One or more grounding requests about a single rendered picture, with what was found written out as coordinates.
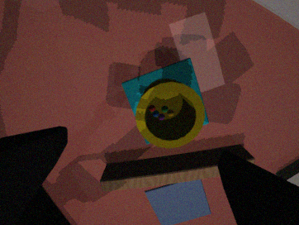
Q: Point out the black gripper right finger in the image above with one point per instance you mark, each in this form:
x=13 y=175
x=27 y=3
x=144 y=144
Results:
x=256 y=196

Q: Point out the olive yellow cup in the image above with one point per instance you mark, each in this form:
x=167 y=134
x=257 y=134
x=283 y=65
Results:
x=173 y=131

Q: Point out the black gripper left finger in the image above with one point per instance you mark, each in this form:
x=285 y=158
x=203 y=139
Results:
x=25 y=161

